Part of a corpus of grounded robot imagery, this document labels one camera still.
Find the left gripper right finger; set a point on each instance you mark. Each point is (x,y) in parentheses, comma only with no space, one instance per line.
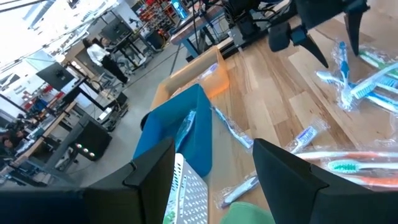
(289,193)

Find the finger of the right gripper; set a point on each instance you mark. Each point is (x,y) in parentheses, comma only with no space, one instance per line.
(314,48)
(354,31)

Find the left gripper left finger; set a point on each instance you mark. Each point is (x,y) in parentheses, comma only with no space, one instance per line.
(143,186)

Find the purple white toothbrush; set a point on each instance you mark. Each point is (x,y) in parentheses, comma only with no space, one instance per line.
(209,70)
(239,190)
(233,127)

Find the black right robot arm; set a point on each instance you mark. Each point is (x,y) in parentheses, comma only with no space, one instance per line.
(245,12)

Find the green white wrapped toothbrush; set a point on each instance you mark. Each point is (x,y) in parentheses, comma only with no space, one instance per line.
(363,88)
(373,60)
(342,167)

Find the white perforated basket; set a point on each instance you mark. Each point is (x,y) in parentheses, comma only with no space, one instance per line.
(189,199)

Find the green cloth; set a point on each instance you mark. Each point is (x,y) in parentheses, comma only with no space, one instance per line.
(245,214)

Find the black box with lights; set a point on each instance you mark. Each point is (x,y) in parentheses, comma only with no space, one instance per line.
(91,140)

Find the blue plastic bin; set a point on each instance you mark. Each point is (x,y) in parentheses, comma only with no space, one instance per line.
(202,140)

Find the green packaged toothbrush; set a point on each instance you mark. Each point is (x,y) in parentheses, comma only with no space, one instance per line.
(373,181)

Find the orange plastic bin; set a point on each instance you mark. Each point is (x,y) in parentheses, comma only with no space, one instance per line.
(219,85)

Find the person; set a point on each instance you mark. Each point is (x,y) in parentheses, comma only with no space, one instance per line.
(102,59)

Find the black monitor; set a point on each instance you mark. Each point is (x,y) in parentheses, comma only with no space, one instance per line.
(56,76)

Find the blue-grey metal table frame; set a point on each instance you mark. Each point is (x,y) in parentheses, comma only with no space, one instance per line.
(190,46)

